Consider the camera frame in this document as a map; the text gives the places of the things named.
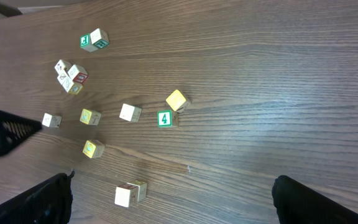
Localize red-sided wooden block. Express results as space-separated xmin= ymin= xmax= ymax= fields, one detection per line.
xmin=119 ymin=103 xmax=142 ymax=122

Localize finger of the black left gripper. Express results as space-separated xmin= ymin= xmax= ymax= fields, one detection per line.
xmin=0 ymin=110 xmax=42 ymax=157

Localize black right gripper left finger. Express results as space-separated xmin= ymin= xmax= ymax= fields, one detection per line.
xmin=0 ymin=171 xmax=75 ymax=224

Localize bird picture blue-sided block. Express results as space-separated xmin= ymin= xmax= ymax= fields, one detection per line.
xmin=128 ymin=180 xmax=147 ymax=202

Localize small plain wooden block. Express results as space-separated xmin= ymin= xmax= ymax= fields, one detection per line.
xmin=54 ymin=59 xmax=72 ymax=75

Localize yellow-sided picture wooden block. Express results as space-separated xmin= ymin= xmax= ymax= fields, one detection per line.
xmin=57 ymin=72 xmax=83 ymax=95

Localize teal-sided picture wooden block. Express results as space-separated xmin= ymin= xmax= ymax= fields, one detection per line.
xmin=42 ymin=113 xmax=62 ymax=128

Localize yellow number two block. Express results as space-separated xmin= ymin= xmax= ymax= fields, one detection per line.
xmin=83 ymin=140 xmax=105 ymax=159

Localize green R wooden block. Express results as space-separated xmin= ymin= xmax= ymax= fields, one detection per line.
xmin=90 ymin=28 xmax=109 ymax=49

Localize green letter wooden block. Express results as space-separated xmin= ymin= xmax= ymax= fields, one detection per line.
xmin=80 ymin=34 xmax=98 ymax=52

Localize red U wooden block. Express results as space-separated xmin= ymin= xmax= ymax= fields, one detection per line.
xmin=68 ymin=64 xmax=89 ymax=84

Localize green number four block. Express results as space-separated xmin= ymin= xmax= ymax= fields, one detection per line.
xmin=157 ymin=110 xmax=178 ymax=128

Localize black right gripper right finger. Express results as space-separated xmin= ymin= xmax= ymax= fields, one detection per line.
xmin=272 ymin=175 xmax=358 ymax=224

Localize yellow umbrella wooden block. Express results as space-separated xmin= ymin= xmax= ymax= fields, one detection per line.
xmin=80 ymin=109 xmax=101 ymax=126

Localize green-sided number five block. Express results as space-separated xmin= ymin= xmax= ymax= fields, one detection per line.
xmin=114 ymin=184 xmax=139 ymax=208

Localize yellow-top tilted wooden block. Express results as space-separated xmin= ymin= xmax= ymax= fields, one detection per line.
xmin=166 ymin=90 xmax=191 ymax=113

